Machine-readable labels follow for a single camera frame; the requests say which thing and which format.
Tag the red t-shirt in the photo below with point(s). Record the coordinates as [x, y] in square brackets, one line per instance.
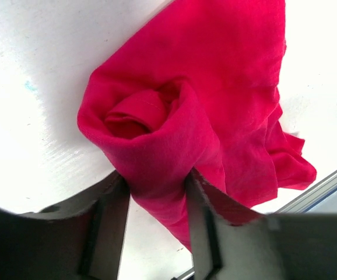
[197, 88]

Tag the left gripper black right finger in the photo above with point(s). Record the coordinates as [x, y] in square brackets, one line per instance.
[259, 248]

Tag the aluminium mounting rail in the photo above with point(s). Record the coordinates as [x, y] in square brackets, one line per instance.
[317, 189]

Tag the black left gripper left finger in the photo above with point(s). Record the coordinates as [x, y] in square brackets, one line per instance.
[78, 238]

